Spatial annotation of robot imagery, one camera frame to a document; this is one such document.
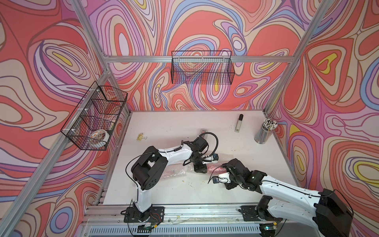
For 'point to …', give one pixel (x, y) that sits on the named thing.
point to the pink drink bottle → (170, 171)
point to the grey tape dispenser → (203, 131)
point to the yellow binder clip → (140, 137)
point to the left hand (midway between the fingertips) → (206, 168)
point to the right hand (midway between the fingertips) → (226, 173)
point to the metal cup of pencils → (263, 134)
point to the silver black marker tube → (239, 123)
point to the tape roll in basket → (99, 137)
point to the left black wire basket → (89, 126)
